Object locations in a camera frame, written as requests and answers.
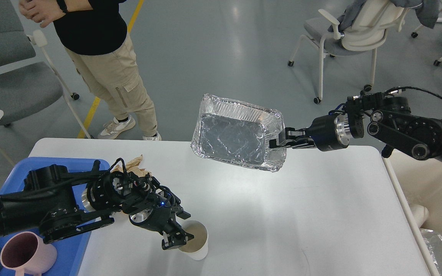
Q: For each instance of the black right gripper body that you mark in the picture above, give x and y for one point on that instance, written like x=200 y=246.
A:
x=330 y=132

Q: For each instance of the seated person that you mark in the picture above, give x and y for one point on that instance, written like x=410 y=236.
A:
x=96 y=38

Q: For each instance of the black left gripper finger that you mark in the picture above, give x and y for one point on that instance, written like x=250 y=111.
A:
x=183 y=214
x=176 y=239

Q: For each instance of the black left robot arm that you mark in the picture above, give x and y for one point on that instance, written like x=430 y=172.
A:
x=63 y=204

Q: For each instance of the brown paper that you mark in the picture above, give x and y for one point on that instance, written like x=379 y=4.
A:
x=132 y=166

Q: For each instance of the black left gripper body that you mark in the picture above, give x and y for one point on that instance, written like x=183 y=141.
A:
x=161 y=220

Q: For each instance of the pink plastic mug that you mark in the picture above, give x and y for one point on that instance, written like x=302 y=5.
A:
x=26 y=253

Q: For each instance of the white paper cup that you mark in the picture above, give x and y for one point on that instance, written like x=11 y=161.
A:
x=197 y=248

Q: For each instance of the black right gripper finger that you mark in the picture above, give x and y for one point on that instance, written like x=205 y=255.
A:
x=292 y=134
x=295 y=144

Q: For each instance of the beige plastic bin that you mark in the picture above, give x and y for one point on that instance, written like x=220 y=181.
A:
x=421 y=182

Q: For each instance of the person's hand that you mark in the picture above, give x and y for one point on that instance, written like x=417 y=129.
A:
x=42 y=12

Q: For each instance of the left white grey chair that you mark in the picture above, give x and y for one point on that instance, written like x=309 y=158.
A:
x=29 y=89

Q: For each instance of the beige roll in bin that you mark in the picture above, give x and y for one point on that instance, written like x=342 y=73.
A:
x=420 y=214

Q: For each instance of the white grey office chair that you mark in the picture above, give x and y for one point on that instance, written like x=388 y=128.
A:
x=368 y=31

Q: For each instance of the grey jacket on chair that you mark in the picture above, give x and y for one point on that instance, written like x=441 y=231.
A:
x=352 y=10

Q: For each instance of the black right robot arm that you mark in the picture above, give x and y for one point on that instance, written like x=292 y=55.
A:
x=384 y=115

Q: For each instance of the aluminium foil tray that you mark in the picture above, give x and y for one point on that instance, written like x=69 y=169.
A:
x=238 y=133

